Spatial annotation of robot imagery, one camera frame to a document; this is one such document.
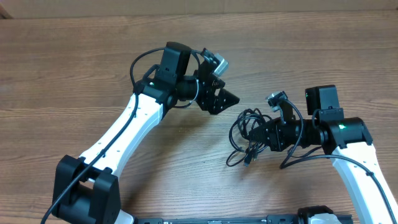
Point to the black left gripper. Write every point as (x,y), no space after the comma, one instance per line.
(215,104)

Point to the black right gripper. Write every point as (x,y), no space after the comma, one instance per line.
(276,142)

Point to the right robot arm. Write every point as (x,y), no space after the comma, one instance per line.
(328,134)

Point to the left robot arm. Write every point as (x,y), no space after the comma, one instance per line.
(86,188)

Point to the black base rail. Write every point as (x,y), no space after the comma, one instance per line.
(313,214)

